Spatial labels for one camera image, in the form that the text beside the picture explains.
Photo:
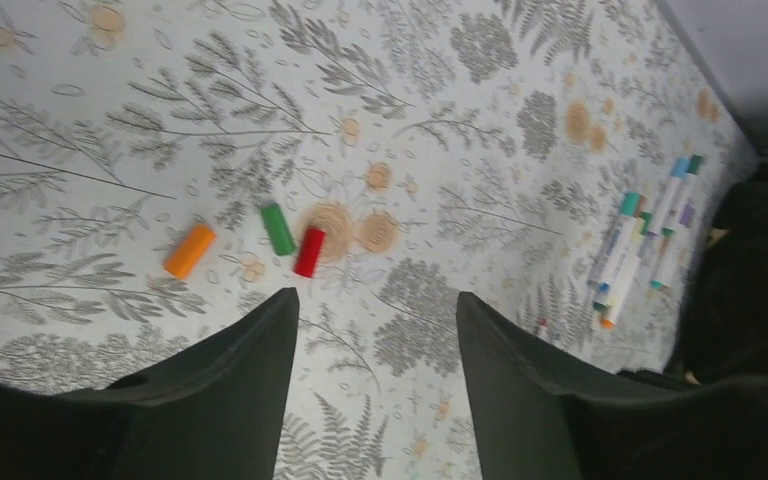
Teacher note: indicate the green marker cap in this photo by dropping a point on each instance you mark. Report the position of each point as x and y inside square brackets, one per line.
[277, 229]

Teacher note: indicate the red marker cap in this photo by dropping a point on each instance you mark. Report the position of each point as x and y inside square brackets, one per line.
[309, 252]

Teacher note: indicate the floral table mat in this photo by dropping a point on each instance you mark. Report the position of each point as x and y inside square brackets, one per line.
[443, 146]

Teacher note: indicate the orange marker cap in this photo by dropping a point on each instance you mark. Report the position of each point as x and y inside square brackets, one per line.
[190, 251]

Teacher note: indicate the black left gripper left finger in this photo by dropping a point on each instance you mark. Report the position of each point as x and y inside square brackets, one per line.
[212, 411]

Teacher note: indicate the green cap red-end marker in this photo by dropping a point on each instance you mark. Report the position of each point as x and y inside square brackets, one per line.
[541, 329]

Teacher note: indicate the teal cap white marker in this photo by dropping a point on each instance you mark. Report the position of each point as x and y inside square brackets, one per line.
[612, 245]

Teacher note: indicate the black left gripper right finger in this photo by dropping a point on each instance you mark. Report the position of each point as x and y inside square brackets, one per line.
[541, 413]

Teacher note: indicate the light blue cap marker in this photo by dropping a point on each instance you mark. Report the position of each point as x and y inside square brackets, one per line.
[667, 197]

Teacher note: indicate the dark green cap marker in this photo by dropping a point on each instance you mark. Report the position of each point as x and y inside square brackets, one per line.
[683, 194]

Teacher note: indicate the black floral plush pillow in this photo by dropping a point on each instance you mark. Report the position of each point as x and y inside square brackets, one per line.
[723, 329]

